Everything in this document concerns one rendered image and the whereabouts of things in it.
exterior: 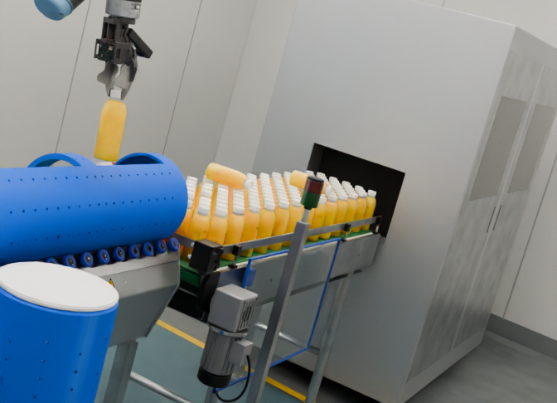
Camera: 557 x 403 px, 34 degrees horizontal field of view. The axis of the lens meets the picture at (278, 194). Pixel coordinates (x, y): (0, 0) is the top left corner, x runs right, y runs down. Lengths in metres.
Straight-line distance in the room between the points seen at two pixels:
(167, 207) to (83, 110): 3.89
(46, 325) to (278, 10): 5.93
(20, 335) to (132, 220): 0.71
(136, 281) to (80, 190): 0.47
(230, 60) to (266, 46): 0.32
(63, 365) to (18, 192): 0.46
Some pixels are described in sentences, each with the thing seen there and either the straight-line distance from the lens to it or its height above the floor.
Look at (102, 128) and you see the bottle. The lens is 2.50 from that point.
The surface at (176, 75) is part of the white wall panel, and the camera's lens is 7.29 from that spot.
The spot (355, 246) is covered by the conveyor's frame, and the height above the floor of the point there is 0.86.
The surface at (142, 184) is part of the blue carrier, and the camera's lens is 2.71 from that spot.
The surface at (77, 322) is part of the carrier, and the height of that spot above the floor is 1.00.
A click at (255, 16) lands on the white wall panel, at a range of 7.86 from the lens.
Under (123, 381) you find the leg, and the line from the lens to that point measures 3.09.
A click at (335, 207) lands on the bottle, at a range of 3.95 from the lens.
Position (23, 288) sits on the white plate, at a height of 1.04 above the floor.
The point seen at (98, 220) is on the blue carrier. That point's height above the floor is 1.09.
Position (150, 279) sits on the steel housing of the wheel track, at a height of 0.87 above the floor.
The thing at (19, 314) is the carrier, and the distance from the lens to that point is 2.06.
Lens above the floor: 1.73
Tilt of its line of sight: 10 degrees down
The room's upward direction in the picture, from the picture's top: 16 degrees clockwise
